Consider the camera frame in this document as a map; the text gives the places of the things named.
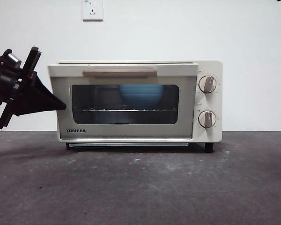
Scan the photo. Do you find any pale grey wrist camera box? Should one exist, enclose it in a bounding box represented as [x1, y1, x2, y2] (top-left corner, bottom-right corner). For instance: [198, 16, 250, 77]
[7, 52, 22, 68]

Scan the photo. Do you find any cream Toshiba toaster oven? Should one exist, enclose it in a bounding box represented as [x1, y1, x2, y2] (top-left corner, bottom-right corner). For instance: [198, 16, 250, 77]
[58, 60, 223, 153]

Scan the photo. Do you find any blue ribbed bowl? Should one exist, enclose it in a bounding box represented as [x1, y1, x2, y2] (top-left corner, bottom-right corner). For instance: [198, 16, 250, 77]
[118, 84, 165, 106]

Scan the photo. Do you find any white wall power socket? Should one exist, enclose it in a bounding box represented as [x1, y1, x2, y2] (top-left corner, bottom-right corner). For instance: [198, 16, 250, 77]
[82, 0, 104, 23]

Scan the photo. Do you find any cream oven dial knob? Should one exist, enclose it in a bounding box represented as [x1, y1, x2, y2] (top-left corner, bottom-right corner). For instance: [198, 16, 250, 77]
[198, 75, 217, 94]
[198, 110, 217, 129]

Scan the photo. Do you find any glass oven door with handle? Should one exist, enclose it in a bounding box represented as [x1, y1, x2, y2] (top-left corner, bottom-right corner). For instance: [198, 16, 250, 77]
[47, 63, 200, 142]

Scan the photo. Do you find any metal wire oven rack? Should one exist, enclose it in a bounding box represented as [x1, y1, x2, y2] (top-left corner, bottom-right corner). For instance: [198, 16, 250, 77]
[80, 107, 179, 113]

